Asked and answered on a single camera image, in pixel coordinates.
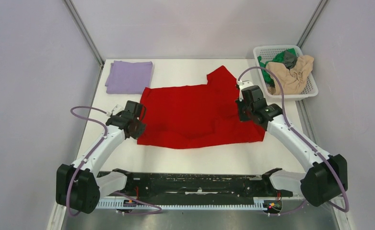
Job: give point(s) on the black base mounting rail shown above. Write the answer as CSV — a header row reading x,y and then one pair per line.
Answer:
x,y
199,189

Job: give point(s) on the white plastic laundry basket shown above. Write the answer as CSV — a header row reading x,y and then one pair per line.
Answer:
x,y
262,54

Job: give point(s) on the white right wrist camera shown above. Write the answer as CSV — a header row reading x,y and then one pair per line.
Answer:
x,y
241,85

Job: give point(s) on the right aluminium corner post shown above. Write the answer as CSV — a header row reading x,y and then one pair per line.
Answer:
x,y
311,23

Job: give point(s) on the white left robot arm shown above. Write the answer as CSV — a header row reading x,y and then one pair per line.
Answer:
x,y
78,185

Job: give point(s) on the left aluminium corner post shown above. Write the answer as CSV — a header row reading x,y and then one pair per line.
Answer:
x,y
86,35

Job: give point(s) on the aluminium corner post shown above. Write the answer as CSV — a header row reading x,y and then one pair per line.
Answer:
x,y
311,23
86,35

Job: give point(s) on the grey t shirt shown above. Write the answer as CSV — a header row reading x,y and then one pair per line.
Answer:
x,y
289,59

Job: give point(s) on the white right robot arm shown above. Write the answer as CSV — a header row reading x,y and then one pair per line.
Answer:
x,y
325,175

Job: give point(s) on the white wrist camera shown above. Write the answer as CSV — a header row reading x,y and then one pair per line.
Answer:
x,y
241,85
118,108

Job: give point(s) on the folded lilac t shirt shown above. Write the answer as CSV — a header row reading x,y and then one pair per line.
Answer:
x,y
128,77

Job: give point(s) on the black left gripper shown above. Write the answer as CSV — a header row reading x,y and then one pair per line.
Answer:
x,y
140,131

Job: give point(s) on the red t shirt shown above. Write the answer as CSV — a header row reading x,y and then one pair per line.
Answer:
x,y
189,117

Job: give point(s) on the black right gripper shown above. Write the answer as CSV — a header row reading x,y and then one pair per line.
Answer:
x,y
242,118

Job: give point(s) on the white slotted cable duct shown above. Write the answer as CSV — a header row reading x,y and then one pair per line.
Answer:
x,y
121,203

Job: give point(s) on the beige t shirt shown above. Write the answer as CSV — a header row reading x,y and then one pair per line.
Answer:
x,y
293,80

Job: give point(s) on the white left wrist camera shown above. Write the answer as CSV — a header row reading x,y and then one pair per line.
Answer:
x,y
118,108

